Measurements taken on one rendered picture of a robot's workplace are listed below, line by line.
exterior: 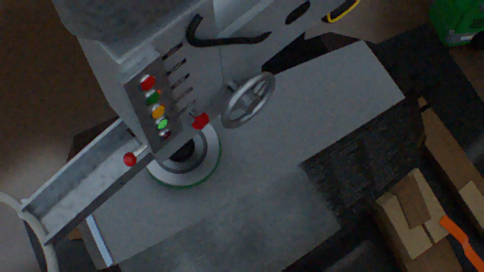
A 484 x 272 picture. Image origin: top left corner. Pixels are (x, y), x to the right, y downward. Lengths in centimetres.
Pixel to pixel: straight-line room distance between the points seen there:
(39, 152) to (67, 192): 138
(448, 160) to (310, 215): 105
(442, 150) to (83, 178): 169
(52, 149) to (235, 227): 136
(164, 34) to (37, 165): 185
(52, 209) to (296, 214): 71
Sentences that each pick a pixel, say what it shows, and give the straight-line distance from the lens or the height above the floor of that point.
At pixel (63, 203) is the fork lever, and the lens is 127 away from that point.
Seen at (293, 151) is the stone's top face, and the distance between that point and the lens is 151.
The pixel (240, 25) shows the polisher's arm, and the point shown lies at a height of 138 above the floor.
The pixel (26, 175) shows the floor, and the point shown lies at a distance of 264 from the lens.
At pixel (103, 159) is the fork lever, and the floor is 108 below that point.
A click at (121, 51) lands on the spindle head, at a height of 155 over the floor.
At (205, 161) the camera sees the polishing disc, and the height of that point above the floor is 88.
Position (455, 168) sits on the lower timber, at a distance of 244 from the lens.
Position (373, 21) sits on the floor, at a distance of 285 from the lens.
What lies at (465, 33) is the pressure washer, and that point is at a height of 15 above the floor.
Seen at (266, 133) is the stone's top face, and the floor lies 83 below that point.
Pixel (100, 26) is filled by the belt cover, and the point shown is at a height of 162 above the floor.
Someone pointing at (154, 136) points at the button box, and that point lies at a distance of 102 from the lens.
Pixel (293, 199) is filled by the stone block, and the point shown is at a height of 76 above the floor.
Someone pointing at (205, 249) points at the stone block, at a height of 76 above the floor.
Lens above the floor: 221
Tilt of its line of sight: 65 degrees down
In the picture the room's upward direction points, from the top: 5 degrees counter-clockwise
